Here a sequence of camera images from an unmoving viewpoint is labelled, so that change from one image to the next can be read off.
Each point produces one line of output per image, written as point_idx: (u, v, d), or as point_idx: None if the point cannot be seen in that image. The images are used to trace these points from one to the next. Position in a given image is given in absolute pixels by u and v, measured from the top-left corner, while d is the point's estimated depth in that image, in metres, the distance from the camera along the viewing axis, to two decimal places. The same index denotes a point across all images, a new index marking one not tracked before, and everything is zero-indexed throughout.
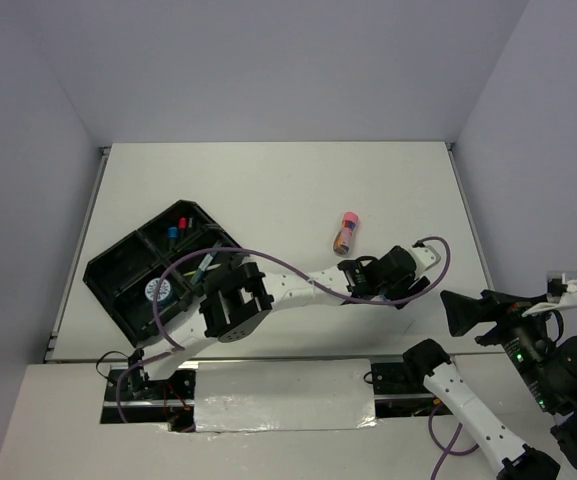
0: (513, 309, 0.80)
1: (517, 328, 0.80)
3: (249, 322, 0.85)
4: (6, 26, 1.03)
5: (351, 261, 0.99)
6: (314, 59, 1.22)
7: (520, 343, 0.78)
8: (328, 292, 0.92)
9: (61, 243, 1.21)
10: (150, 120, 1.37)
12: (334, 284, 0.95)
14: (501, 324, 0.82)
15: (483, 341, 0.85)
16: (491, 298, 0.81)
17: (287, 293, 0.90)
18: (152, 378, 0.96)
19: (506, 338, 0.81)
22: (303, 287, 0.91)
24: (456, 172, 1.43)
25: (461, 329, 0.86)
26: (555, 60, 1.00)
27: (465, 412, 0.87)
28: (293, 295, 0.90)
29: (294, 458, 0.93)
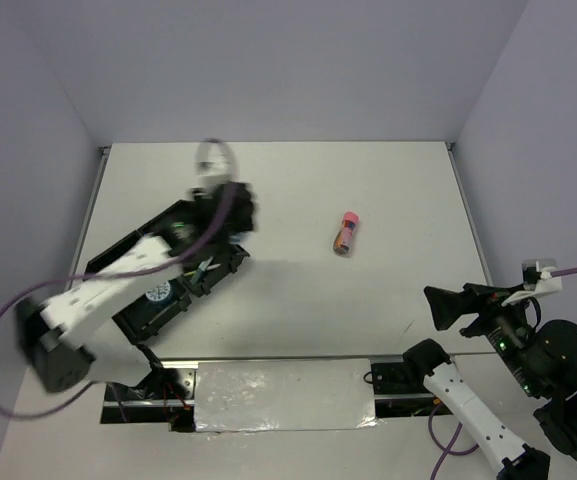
0: (493, 299, 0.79)
1: (499, 318, 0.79)
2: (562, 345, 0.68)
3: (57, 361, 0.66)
4: (6, 26, 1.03)
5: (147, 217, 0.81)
6: (314, 58, 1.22)
7: (502, 332, 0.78)
8: (138, 274, 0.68)
9: (61, 244, 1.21)
10: (150, 121, 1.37)
12: (147, 261, 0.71)
14: (484, 315, 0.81)
15: (466, 333, 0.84)
16: (472, 291, 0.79)
17: (84, 308, 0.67)
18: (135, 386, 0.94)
19: (490, 328, 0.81)
22: (98, 292, 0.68)
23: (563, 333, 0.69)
24: (456, 172, 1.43)
25: (444, 325, 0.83)
26: (554, 60, 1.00)
27: (465, 412, 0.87)
28: (92, 309, 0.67)
29: (294, 459, 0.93)
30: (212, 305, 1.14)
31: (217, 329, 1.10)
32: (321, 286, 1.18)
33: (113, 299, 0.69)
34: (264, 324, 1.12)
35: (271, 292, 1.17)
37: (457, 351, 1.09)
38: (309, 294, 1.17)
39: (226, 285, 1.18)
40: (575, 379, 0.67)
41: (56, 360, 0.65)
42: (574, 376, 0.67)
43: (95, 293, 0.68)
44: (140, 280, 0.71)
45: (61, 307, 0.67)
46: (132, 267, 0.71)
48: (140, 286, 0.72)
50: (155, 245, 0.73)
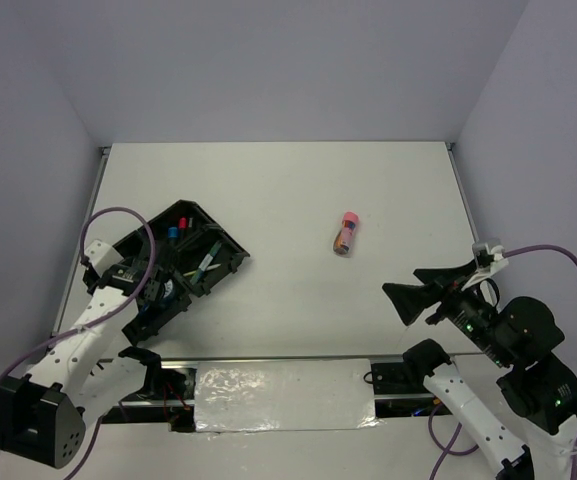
0: (454, 287, 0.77)
1: (462, 301, 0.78)
2: (523, 320, 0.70)
3: (66, 418, 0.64)
4: (7, 25, 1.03)
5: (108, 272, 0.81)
6: (312, 56, 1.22)
7: (467, 314, 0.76)
8: (105, 319, 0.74)
9: (61, 244, 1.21)
10: (150, 121, 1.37)
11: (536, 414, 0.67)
12: (109, 304, 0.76)
14: (447, 303, 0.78)
15: (432, 322, 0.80)
16: (435, 284, 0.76)
17: (71, 361, 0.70)
18: (138, 386, 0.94)
19: (454, 314, 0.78)
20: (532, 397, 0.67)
22: (77, 343, 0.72)
23: (528, 307, 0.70)
24: (457, 172, 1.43)
25: (413, 318, 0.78)
26: (554, 60, 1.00)
27: (464, 412, 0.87)
28: (80, 358, 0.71)
29: (294, 459, 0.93)
30: (212, 305, 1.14)
31: (216, 328, 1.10)
32: (321, 286, 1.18)
33: (93, 348, 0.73)
34: (263, 324, 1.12)
35: (271, 292, 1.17)
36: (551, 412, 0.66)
37: (458, 351, 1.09)
38: (308, 294, 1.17)
39: (226, 285, 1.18)
40: (537, 351, 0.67)
41: (66, 407, 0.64)
42: (536, 347, 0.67)
43: (76, 347, 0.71)
44: (111, 324, 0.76)
45: (47, 370, 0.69)
46: (96, 315, 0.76)
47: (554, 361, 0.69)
48: (113, 332, 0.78)
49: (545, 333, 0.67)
50: (112, 293, 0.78)
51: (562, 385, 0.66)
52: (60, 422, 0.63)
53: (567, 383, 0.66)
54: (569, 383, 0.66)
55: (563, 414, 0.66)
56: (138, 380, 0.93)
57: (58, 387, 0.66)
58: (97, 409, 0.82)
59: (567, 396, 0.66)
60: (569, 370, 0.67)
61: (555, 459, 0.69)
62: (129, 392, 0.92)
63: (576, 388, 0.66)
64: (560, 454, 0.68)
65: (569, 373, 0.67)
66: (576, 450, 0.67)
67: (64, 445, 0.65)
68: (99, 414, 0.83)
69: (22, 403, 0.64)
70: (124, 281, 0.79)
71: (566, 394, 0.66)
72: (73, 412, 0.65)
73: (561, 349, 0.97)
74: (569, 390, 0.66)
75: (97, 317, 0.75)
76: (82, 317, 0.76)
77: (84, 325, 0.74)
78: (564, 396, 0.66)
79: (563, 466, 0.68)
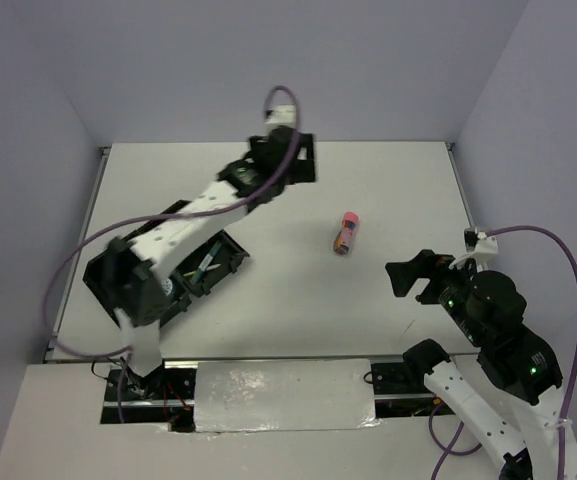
0: (441, 262, 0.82)
1: (446, 280, 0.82)
2: (489, 288, 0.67)
3: (155, 289, 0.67)
4: (8, 25, 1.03)
5: (229, 167, 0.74)
6: (312, 56, 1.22)
7: (450, 290, 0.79)
8: (213, 215, 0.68)
9: (61, 244, 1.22)
10: (150, 121, 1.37)
11: (513, 385, 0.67)
12: (219, 200, 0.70)
14: (434, 280, 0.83)
15: (422, 300, 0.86)
16: (423, 254, 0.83)
17: (168, 244, 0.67)
18: (141, 372, 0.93)
19: (439, 291, 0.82)
20: (508, 367, 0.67)
22: (181, 227, 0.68)
23: (490, 279, 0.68)
24: (457, 172, 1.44)
25: (401, 290, 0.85)
26: (553, 60, 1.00)
27: (465, 409, 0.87)
28: (176, 243, 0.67)
29: (294, 459, 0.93)
30: (212, 305, 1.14)
31: (216, 328, 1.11)
32: (320, 286, 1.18)
33: (192, 237, 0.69)
34: (263, 323, 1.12)
35: (270, 292, 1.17)
36: (528, 383, 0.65)
37: (457, 351, 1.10)
38: (308, 294, 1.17)
39: (226, 286, 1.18)
40: (504, 319, 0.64)
41: (154, 286, 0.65)
42: (502, 315, 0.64)
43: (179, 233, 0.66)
44: (216, 219, 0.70)
45: (147, 245, 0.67)
46: (205, 207, 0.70)
47: (529, 333, 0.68)
48: (213, 228, 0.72)
49: (510, 300, 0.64)
50: (221, 189, 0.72)
51: (537, 353, 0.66)
52: (150, 293, 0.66)
53: (541, 352, 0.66)
54: (543, 352, 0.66)
55: (542, 385, 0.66)
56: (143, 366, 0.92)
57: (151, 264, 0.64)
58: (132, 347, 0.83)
59: (542, 365, 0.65)
60: (546, 341, 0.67)
61: (542, 436, 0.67)
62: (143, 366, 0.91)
63: (551, 357, 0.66)
64: (546, 429, 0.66)
65: (544, 344, 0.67)
66: (561, 422, 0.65)
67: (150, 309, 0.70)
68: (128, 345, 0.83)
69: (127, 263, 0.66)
70: (240, 182, 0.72)
71: (541, 362, 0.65)
72: (159, 287, 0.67)
73: (560, 349, 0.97)
74: (544, 358, 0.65)
75: (204, 209, 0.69)
76: (191, 204, 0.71)
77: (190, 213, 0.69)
78: (540, 365, 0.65)
79: (552, 441, 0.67)
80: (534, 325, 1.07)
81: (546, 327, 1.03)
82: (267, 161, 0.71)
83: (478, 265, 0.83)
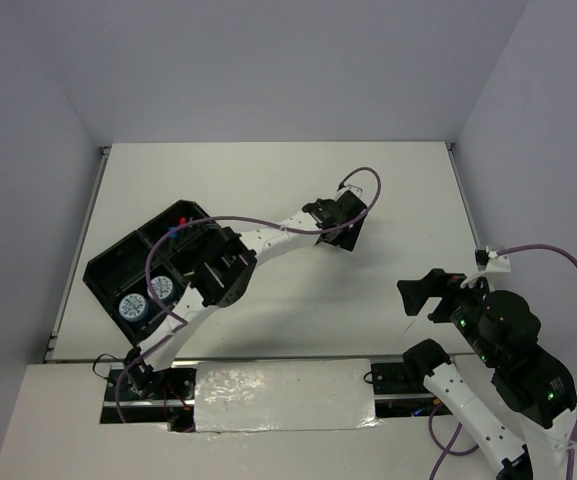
0: (452, 281, 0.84)
1: (458, 299, 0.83)
2: (500, 307, 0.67)
3: (242, 278, 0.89)
4: (7, 24, 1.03)
5: (314, 204, 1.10)
6: (312, 55, 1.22)
7: (462, 310, 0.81)
8: (300, 232, 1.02)
9: (61, 244, 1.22)
10: (150, 121, 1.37)
11: (530, 409, 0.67)
12: (304, 224, 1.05)
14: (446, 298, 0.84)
15: (434, 317, 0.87)
16: (433, 272, 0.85)
17: (267, 244, 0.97)
18: (155, 368, 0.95)
19: (452, 309, 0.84)
20: (525, 390, 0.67)
22: (276, 235, 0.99)
23: (504, 297, 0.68)
24: (457, 173, 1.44)
25: (413, 309, 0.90)
26: (553, 60, 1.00)
27: (464, 412, 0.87)
28: (271, 245, 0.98)
29: (294, 459, 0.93)
30: None
31: (217, 329, 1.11)
32: (320, 286, 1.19)
33: (281, 244, 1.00)
34: (264, 324, 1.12)
35: (270, 292, 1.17)
36: (544, 407, 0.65)
37: (457, 351, 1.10)
38: (308, 294, 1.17)
39: None
40: (518, 341, 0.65)
41: (250, 272, 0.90)
42: (516, 338, 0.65)
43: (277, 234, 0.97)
44: (298, 237, 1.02)
45: (251, 240, 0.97)
46: (295, 226, 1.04)
47: (545, 355, 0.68)
48: (294, 242, 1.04)
49: (523, 322, 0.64)
50: (309, 220, 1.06)
51: (555, 378, 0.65)
52: (245, 277, 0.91)
53: (559, 377, 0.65)
54: (562, 377, 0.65)
55: (558, 408, 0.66)
56: (159, 360, 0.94)
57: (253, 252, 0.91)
58: (172, 340, 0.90)
59: (560, 390, 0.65)
60: (564, 365, 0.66)
61: (551, 455, 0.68)
62: (163, 363, 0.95)
63: (569, 382, 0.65)
64: (556, 450, 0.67)
65: (563, 368, 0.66)
66: (571, 444, 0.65)
67: (233, 292, 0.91)
68: (167, 333, 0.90)
69: (230, 250, 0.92)
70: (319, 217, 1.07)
71: (559, 388, 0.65)
72: (246, 275, 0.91)
73: (560, 349, 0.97)
74: (562, 384, 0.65)
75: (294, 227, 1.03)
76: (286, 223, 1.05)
77: (286, 228, 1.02)
78: (557, 390, 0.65)
79: (560, 461, 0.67)
80: None
81: (546, 326, 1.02)
82: (336, 212, 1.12)
83: (490, 282, 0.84)
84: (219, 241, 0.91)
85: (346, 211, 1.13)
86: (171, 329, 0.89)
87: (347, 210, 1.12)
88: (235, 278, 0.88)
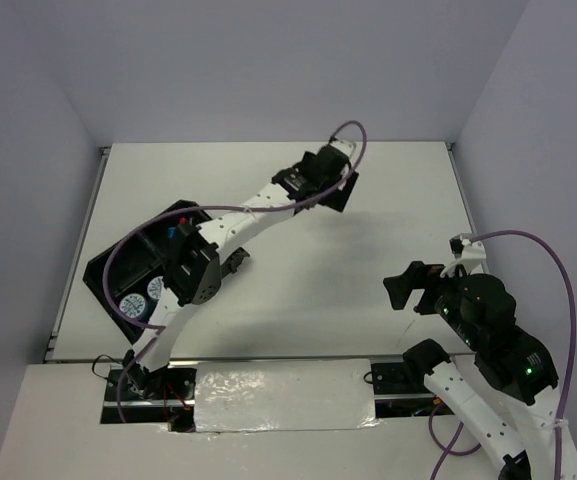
0: (433, 272, 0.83)
1: (440, 288, 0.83)
2: (477, 290, 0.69)
3: (210, 273, 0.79)
4: (7, 25, 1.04)
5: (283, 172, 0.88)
6: (312, 54, 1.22)
7: (443, 298, 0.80)
8: (270, 211, 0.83)
9: (61, 244, 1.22)
10: (150, 121, 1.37)
11: (510, 387, 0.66)
12: (273, 200, 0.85)
14: (428, 288, 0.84)
15: (419, 309, 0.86)
16: (413, 264, 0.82)
17: (231, 232, 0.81)
18: (153, 367, 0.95)
19: (434, 299, 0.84)
20: (503, 366, 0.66)
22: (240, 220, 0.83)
23: (484, 281, 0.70)
24: (457, 172, 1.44)
25: (397, 303, 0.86)
26: (553, 60, 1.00)
27: (465, 410, 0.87)
28: (236, 232, 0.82)
29: (295, 459, 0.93)
30: (211, 304, 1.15)
31: (216, 328, 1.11)
32: (320, 286, 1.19)
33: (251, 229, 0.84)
34: (263, 323, 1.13)
35: (270, 292, 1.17)
36: (524, 382, 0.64)
37: (457, 351, 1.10)
38: (308, 294, 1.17)
39: (227, 285, 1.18)
40: (496, 318, 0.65)
41: (213, 267, 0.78)
42: (494, 314, 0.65)
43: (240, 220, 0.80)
44: (268, 217, 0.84)
45: (212, 231, 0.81)
46: (262, 204, 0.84)
47: (524, 335, 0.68)
48: (266, 222, 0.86)
49: (500, 299, 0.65)
50: (278, 192, 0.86)
51: (532, 353, 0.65)
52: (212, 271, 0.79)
53: (537, 354, 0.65)
54: (539, 353, 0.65)
55: (537, 383, 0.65)
56: (153, 359, 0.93)
57: (215, 246, 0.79)
58: (160, 341, 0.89)
59: (538, 365, 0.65)
60: (540, 342, 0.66)
61: (539, 436, 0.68)
62: (161, 358, 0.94)
63: (547, 359, 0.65)
64: (542, 429, 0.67)
65: (540, 345, 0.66)
66: (557, 422, 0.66)
67: (205, 287, 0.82)
68: (152, 336, 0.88)
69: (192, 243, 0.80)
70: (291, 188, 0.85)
71: (537, 362, 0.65)
72: (214, 269, 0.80)
73: (560, 349, 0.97)
74: (540, 359, 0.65)
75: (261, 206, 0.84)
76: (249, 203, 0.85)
77: (250, 209, 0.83)
78: (535, 365, 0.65)
79: (548, 441, 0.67)
80: (534, 326, 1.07)
81: (546, 326, 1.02)
82: (314, 174, 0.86)
83: (471, 269, 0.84)
84: (178, 236, 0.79)
85: (325, 170, 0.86)
86: (154, 332, 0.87)
87: (324, 172, 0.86)
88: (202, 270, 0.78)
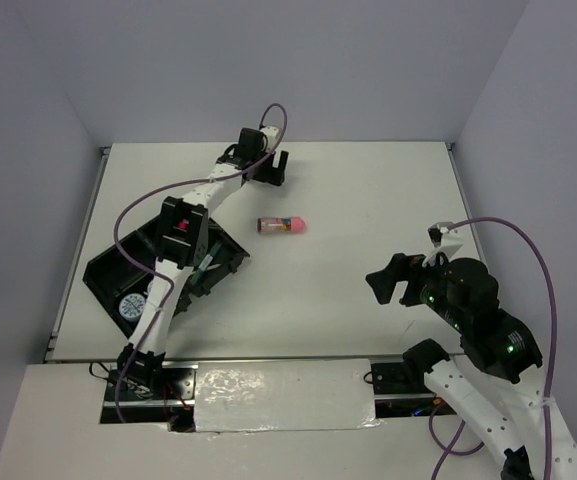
0: (414, 262, 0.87)
1: (423, 278, 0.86)
2: (461, 272, 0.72)
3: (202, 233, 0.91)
4: (7, 24, 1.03)
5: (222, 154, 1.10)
6: (312, 54, 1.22)
7: (429, 287, 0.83)
8: (228, 178, 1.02)
9: (61, 244, 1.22)
10: (150, 121, 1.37)
11: (494, 366, 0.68)
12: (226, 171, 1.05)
14: (412, 280, 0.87)
15: (406, 300, 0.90)
16: (395, 257, 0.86)
17: (207, 196, 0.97)
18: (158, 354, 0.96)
19: (420, 289, 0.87)
20: (486, 347, 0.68)
22: (210, 187, 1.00)
23: (465, 265, 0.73)
24: (457, 173, 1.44)
25: (384, 298, 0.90)
26: (553, 59, 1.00)
27: (465, 407, 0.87)
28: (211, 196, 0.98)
29: (294, 460, 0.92)
30: (210, 304, 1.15)
31: (217, 329, 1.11)
32: (319, 286, 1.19)
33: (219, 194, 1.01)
34: (263, 323, 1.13)
35: (269, 292, 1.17)
36: (506, 360, 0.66)
37: (457, 351, 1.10)
38: (307, 294, 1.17)
39: (226, 285, 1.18)
40: (479, 299, 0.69)
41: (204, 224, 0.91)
42: (477, 294, 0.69)
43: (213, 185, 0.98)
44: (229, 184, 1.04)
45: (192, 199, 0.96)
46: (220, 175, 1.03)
47: (507, 317, 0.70)
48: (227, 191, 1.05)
49: (482, 281, 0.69)
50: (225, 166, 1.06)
51: (513, 332, 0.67)
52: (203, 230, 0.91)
53: (519, 332, 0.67)
54: (520, 332, 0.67)
55: (520, 362, 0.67)
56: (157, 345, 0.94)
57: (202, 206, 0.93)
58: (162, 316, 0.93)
59: (519, 343, 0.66)
60: (523, 322, 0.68)
61: (528, 416, 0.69)
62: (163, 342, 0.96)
63: (530, 338, 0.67)
64: (531, 408, 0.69)
65: (524, 326, 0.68)
66: (545, 400, 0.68)
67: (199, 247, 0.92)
68: (154, 309, 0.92)
69: (179, 212, 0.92)
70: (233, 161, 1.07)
71: (518, 341, 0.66)
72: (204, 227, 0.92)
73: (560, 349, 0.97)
74: (521, 338, 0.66)
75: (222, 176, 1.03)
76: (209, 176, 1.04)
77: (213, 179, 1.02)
78: (516, 343, 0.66)
79: (537, 421, 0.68)
80: (533, 326, 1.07)
81: (544, 326, 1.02)
82: (244, 151, 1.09)
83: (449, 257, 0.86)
84: (166, 210, 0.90)
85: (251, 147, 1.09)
86: (157, 304, 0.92)
87: (253, 152, 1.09)
88: (198, 230, 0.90)
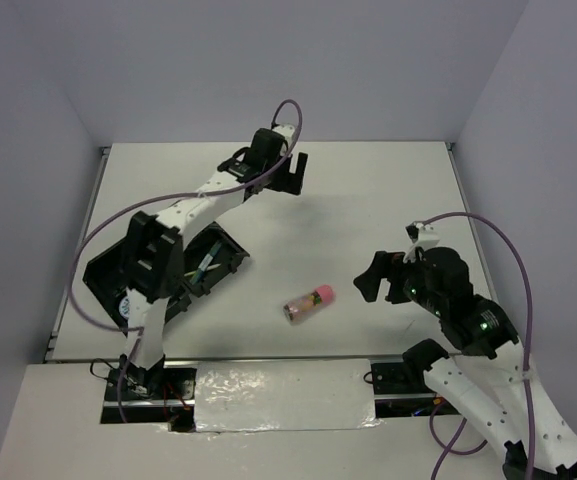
0: (396, 258, 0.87)
1: (404, 273, 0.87)
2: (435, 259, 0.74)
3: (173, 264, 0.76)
4: (8, 24, 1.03)
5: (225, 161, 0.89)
6: (312, 54, 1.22)
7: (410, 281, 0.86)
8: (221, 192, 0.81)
9: (61, 243, 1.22)
10: (150, 121, 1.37)
11: (473, 345, 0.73)
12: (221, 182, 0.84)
14: (395, 276, 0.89)
15: (391, 295, 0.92)
16: (378, 253, 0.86)
17: (188, 215, 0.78)
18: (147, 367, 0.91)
19: (402, 283, 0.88)
20: (465, 328, 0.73)
22: (196, 203, 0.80)
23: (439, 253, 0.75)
24: (457, 173, 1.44)
25: (370, 297, 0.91)
26: (552, 60, 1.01)
27: (463, 402, 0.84)
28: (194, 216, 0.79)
29: (295, 460, 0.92)
30: (210, 304, 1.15)
31: (217, 329, 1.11)
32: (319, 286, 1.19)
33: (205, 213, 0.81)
34: (263, 323, 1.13)
35: (269, 293, 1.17)
36: (484, 338, 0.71)
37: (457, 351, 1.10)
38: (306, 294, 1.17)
39: (225, 285, 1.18)
40: (453, 282, 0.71)
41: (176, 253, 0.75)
42: (451, 278, 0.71)
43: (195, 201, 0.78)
44: (221, 200, 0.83)
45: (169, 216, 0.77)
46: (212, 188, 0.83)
47: (482, 299, 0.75)
48: (218, 209, 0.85)
49: (455, 265, 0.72)
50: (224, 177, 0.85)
51: (488, 312, 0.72)
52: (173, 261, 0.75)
53: (493, 313, 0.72)
54: (494, 312, 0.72)
55: (497, 339, 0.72)
56: (144, 361, 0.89)
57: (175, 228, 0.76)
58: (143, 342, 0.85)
59: (494, 322, 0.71)
60: (496, 303, 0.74)
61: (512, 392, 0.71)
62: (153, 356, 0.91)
63: (503, 317, 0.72)
64: (513, 384, 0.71)
65: (497, 307, 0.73)
66: (525, 374, 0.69)
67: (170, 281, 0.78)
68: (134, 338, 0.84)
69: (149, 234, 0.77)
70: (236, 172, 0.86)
71: (493, 320, 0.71)
72: (178, 257, 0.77)
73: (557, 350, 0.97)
74: (495, 316, 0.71)
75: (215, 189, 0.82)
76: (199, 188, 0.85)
77: (203, 193, 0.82)
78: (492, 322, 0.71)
79: (520, 396, 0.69)
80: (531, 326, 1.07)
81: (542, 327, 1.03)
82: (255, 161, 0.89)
83: None
84: (133, 232, 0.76)
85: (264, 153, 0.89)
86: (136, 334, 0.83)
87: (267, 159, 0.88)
88: (166, 259, 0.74)
